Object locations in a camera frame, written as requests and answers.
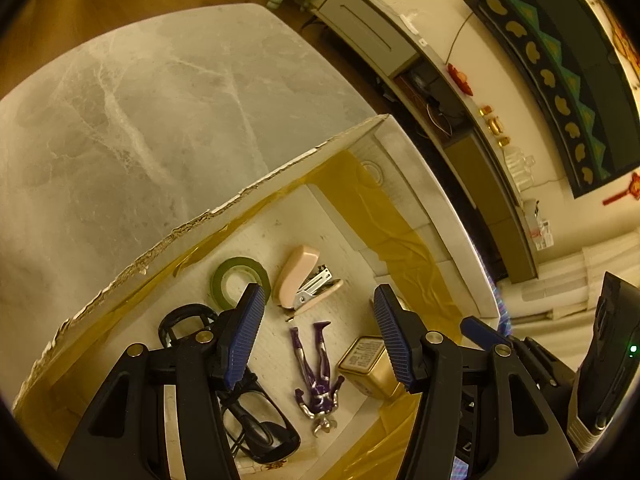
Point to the small white bottles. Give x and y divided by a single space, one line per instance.
412 25

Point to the gold metal box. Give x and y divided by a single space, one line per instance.
365 365

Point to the grey media cabinet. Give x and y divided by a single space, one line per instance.
380 35

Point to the white cardboard box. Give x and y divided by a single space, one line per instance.
440 200

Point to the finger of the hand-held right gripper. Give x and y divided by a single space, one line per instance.
477 330
467 410

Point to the dark patterned wall hanging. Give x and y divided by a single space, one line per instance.
600 85

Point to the red fruit plate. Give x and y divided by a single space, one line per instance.
460 77

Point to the small gold jar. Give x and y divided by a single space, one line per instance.
486 110
504 141
494 125

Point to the small box of sundries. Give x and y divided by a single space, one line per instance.
537 225

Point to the blue plaid blanket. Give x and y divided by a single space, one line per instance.
504 310

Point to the clear tape roll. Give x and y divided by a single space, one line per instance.
220 280

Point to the pink stapler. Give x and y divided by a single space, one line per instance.
295 270

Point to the black eyeglasses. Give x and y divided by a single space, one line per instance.
280 447

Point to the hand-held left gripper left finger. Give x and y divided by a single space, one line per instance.
245 330

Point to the white fringed appliance cover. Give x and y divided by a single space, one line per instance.
560 270

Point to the cluster of glass cups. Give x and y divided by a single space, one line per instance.
520 167

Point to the purple action figure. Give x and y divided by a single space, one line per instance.
320 390

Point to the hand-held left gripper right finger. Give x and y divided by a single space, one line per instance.
392 340

